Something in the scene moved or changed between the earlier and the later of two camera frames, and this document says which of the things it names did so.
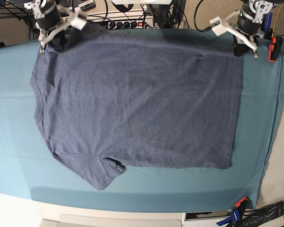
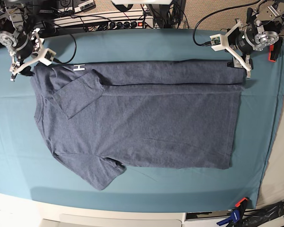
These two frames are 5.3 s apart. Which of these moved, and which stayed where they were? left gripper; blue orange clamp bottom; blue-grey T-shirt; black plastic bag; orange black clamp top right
Moved: blue-grey T-shirt; left gripper
Stayed: black plastic bag; blue orange clamp bottom; orange black clamp top right
